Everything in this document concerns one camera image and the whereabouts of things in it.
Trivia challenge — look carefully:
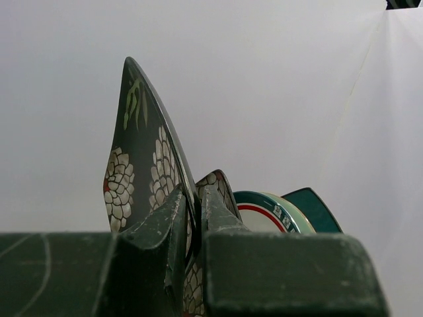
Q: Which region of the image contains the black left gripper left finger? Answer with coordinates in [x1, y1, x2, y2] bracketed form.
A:
[120, 186, 187, 287]

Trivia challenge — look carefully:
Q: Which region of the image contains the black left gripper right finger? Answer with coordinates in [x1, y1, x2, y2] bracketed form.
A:
[201, 185, 251, 264]

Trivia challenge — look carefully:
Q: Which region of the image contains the black square floral plate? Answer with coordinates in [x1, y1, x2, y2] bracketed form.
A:
[196, 169, 241, 219]
[103, 57, 206, 316]

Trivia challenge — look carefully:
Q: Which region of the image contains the white plate teal red rim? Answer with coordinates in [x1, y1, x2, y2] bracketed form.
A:
[234, 191, 301, 233]

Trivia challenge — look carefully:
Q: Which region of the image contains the dark teal square plate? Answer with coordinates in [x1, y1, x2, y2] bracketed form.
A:
[281, 187, 343, 233]

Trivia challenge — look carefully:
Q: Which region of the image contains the light green floral plate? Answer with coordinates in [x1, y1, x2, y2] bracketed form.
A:
[265, 193, 316, 234]

